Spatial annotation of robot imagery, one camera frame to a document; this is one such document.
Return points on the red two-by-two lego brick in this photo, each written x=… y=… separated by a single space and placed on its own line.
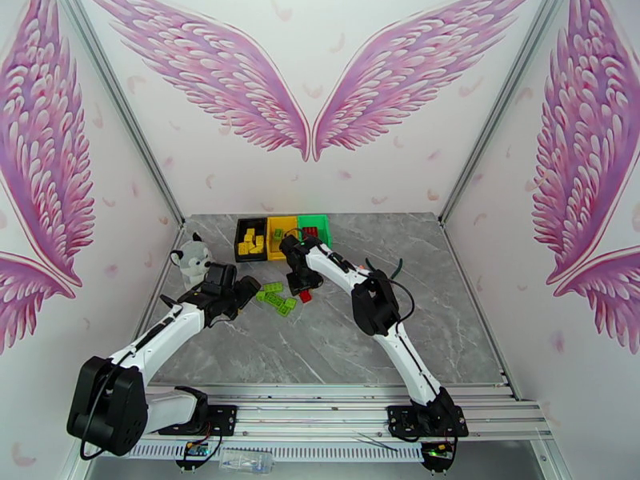
x=306 y=296

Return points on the yellow sloped lego brick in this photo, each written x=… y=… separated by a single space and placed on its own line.
x=250 y=232

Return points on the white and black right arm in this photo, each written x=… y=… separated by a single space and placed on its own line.
x=330 y=263

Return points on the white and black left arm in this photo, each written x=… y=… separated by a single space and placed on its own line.
x=165 y=333

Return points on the green two-by-four lego brick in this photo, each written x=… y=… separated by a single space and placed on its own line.
x=274 y=299
x=272 y=287

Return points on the yellow plastic bin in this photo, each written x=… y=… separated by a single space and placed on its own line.
x=292 y=225

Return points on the green plastic bin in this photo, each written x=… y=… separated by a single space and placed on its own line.
x=326 y=226

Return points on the grey white plush dog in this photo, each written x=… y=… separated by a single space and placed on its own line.
x=190 y=261

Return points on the black plastic bin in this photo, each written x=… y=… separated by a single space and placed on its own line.
x=238 y=228

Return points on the small circuit board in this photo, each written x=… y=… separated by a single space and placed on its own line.
x=196 y=449
x=436 y=451

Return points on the clear plastic bag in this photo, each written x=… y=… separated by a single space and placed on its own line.
x=247 y=458

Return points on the metal tweezers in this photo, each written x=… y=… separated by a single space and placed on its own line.
x=375 y=441

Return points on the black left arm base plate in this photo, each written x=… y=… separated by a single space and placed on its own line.
x=222 y=418

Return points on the aluminium rail frame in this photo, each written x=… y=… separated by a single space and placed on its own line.
x=310 y=408

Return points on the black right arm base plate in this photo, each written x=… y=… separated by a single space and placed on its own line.
x=400 y=421

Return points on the aluminium corner post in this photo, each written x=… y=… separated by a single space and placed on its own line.
x=493 y=108
x=124 y=108

